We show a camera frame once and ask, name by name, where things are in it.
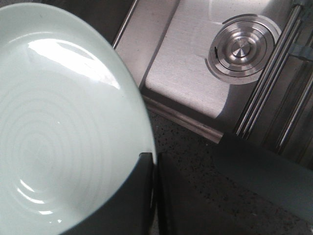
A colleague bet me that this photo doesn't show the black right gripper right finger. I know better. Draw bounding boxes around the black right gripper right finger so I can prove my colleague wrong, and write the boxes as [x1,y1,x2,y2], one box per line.
[158,154,301,235]

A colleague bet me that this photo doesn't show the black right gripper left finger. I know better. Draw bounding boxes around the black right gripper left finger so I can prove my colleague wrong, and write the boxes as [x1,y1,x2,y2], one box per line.
[63,153,155,235]

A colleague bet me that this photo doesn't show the pale green round plate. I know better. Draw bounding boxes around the pale green round plate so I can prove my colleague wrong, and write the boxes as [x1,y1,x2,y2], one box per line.
[0,3,156,235]

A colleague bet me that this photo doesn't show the steel roll-up drying rack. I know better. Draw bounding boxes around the steel roll-up drying rack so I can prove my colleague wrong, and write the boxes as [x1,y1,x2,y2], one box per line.
[214,0,313,223]

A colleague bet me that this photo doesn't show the stainless steel sink basin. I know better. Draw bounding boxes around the stainless steel sink basin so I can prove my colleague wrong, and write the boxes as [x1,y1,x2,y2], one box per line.
[41,0,313,145]

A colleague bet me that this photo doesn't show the round steel sink drain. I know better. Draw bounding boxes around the round steel sink drain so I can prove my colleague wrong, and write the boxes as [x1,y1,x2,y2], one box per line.
[205,14,282,85]

